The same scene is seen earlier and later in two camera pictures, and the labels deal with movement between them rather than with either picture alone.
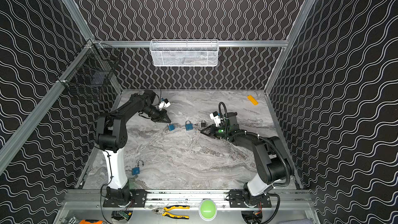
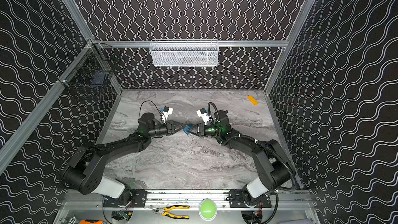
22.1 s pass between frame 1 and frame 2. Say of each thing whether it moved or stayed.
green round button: stayed
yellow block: stayed
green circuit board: stayed
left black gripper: moved
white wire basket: stayed
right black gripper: moved
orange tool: stayed
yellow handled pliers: stayed
